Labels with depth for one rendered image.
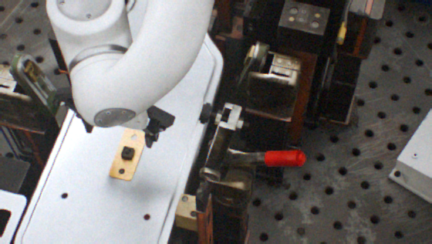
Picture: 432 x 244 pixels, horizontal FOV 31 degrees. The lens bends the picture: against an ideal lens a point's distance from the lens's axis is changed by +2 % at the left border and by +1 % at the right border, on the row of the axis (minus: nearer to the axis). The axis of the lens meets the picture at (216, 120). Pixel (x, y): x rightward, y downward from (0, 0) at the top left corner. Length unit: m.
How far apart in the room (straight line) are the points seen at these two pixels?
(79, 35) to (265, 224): 0.74
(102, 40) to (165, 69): 0.09
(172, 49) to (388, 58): 0.92
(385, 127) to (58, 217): 0.71
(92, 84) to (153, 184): 0.38
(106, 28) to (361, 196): 0.81
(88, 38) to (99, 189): 0.39
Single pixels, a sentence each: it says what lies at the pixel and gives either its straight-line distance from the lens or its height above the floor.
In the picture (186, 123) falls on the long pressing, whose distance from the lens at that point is 1.23.
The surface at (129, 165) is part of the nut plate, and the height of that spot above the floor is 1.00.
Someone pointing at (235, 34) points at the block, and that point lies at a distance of 1.67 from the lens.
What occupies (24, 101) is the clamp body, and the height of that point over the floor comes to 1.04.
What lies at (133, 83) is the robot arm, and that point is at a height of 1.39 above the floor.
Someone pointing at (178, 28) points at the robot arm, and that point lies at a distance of 0.81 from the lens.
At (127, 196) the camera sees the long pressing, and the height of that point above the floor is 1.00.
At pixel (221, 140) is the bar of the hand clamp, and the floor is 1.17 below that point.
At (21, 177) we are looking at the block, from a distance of 1.25.
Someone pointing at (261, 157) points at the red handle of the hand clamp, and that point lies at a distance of 1.08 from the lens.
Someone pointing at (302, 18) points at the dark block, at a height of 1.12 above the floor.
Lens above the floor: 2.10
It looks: 63 degrees down
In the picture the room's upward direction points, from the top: 1 degrees counter-clockwise
